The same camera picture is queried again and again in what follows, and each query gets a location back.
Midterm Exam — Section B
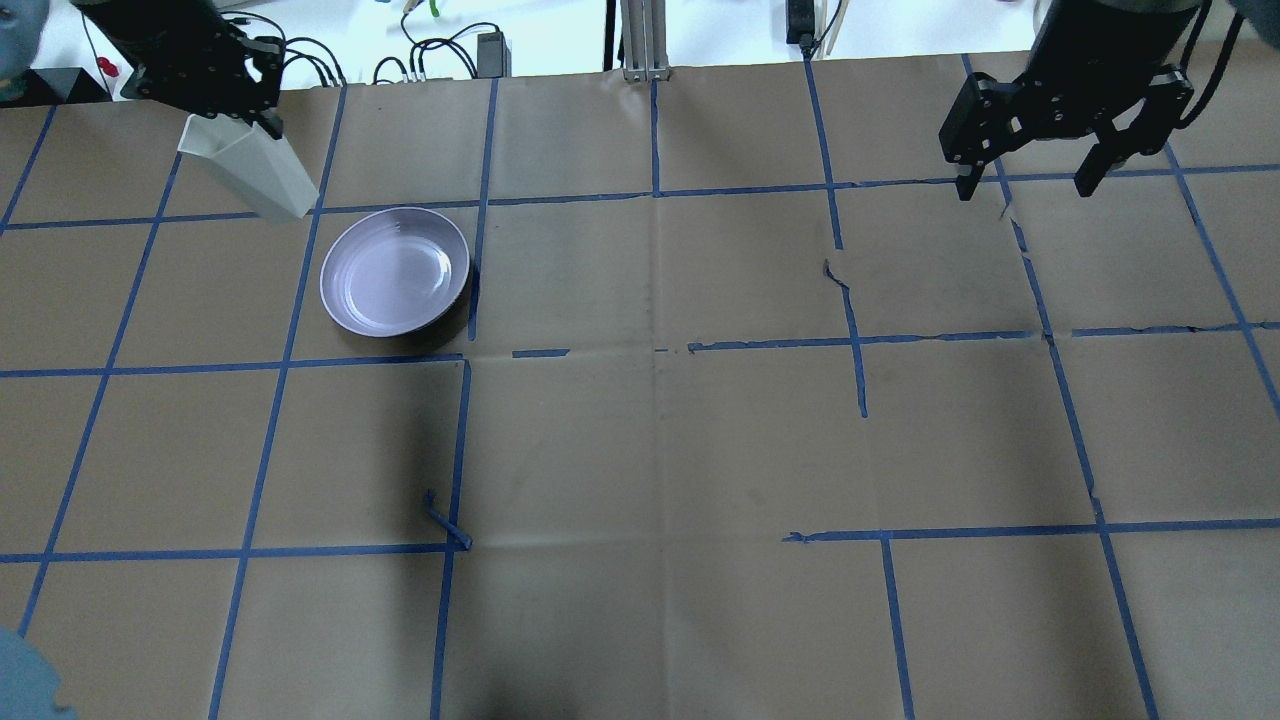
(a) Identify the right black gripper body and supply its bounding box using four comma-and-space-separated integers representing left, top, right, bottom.
938, 1, 1201, 165

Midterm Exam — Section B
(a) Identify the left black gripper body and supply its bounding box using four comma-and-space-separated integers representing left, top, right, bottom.
76, 1, 285, 126

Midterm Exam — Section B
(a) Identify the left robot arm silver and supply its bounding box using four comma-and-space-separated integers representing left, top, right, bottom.
1, 1, 319, 719

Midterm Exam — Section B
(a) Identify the lilac plate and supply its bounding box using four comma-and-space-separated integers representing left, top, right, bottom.
317, 206, 474, 338

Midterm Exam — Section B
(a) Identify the black power brick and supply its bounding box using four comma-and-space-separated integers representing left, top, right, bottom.
475, 29, 512, 79

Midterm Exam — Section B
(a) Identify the brown paper table cover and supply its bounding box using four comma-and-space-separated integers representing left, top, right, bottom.
3, 44, 1277, 719

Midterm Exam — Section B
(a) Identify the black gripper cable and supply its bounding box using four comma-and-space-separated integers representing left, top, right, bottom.
1180, 0, 1245, 131

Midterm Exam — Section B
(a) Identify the aluminium frame post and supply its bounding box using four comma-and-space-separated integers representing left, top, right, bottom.
618, 0, 671, 83

